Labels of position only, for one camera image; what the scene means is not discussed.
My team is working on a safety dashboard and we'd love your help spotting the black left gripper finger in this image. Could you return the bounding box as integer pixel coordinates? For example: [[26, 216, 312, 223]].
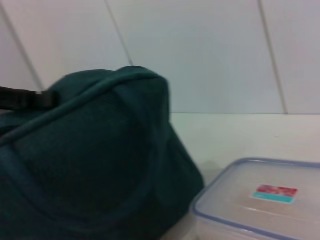
[[0, 86, 59, 110]]

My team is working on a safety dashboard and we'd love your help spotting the dark teal fabric bag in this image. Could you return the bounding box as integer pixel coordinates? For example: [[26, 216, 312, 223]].
[[0, 65, 206, 240]]

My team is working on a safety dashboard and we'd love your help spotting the clear container with blue rim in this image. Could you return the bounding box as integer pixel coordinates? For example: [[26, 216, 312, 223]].
[[191, 157, 320, 240]]

